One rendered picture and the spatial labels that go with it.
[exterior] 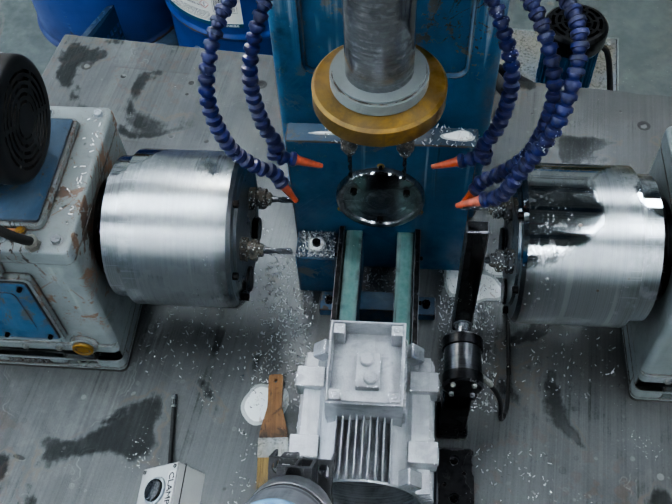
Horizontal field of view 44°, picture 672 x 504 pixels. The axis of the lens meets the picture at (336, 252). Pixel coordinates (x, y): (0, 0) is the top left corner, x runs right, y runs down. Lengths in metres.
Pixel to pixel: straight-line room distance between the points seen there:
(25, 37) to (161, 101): 1.64
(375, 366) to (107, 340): 0.53
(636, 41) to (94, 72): 2.03
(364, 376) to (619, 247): 0.41
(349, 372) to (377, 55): 0.41
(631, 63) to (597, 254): 2.05
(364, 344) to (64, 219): 0.47
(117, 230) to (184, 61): 0.80
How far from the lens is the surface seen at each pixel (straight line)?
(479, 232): 1.08
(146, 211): 1.26
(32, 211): 1.29
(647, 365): 1.43
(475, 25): 1.30
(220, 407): 1.47
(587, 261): 1.23
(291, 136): 1.32
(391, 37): 1.02
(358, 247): 1.46
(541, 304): 1.26
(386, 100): 1.07
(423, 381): 1.16
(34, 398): 1.56
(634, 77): 3.19
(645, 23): 3.42
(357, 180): 1.36
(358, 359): 1.11
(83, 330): 1.44
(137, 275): 1.29
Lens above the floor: 2.12
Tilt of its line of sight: 55 degrees down
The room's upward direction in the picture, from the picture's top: 4 degrees counter-clockwise
